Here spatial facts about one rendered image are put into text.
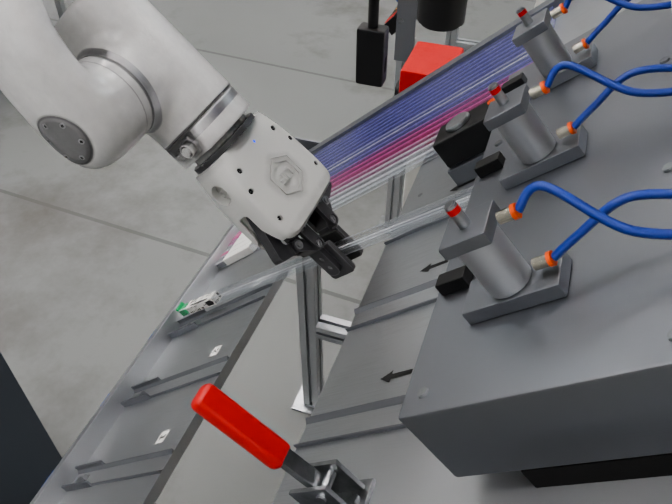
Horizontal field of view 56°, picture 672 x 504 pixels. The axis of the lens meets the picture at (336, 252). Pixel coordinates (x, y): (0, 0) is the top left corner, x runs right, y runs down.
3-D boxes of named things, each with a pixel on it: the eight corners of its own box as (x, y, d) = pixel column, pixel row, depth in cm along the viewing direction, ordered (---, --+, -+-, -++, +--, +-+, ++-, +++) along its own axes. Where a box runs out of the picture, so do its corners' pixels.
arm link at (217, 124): (194, 124, 52) (221, 151, 53) (243, 70, 58) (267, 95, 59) (150, 166, 58) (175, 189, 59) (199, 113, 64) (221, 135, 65)
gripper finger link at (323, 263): (297, 242, 59) (346, 288, 61) (310, 219, 61) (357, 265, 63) (277, 252, 61) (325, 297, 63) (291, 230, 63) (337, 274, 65)
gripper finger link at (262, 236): (256, 260, 56) (305, 261, 60) (243, 179, 58) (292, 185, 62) (249, 264, 57) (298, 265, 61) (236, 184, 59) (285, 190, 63)
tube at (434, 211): (183, 317, 84) (177, 311, 83) (188, 309, 85) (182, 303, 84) (523, 188, 49) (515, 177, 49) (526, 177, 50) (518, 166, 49)
